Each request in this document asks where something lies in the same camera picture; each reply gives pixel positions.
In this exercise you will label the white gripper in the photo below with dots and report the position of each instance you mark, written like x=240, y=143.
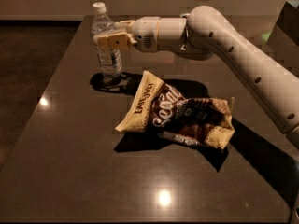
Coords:
x=145, y=34

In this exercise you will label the clear plastic water bottle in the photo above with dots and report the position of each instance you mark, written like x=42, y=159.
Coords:
x=109, y=59

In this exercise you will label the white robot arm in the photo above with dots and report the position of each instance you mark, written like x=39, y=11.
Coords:
x=203, y=32

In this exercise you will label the crumpled chip bag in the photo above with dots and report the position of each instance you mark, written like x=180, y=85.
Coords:
x=162, y=109

